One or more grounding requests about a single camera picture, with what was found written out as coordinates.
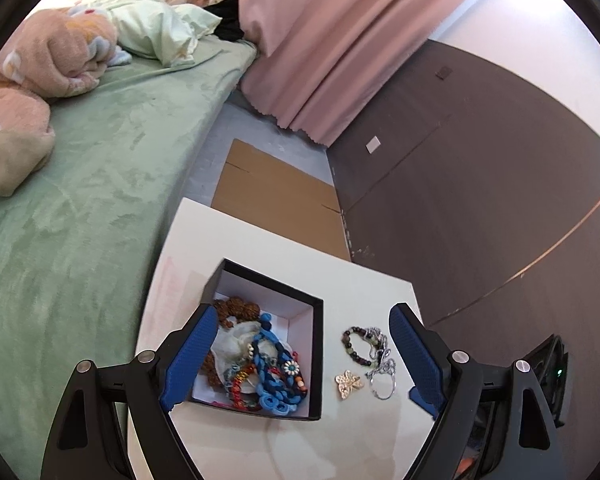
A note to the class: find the wide pink curtain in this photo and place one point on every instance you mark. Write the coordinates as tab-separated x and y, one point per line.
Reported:
330	35

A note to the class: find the bed with green sheet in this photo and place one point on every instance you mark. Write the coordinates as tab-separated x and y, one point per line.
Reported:
105	185

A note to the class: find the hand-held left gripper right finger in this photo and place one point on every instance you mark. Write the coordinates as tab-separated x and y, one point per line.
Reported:
415	350

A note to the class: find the pale green quilt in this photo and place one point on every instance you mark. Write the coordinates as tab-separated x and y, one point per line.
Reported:
150	25

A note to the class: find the gold butterfly brooch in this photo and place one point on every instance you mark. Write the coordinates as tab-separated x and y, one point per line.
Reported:
349	382

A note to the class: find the black jewelry box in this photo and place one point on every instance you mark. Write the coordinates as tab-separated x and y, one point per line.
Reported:
315	360

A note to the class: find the white wall socket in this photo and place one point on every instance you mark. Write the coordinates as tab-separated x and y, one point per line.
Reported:
374	144

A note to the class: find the peach floral blanket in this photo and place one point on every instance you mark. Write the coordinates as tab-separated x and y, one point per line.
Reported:
45	55

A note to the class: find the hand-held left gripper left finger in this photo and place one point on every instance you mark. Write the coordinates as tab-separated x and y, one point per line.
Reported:
190	355

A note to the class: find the flat cardboard sheet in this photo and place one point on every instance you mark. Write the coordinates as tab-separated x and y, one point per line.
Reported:
275	195

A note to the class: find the black cloth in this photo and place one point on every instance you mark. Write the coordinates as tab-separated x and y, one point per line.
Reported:
230	20

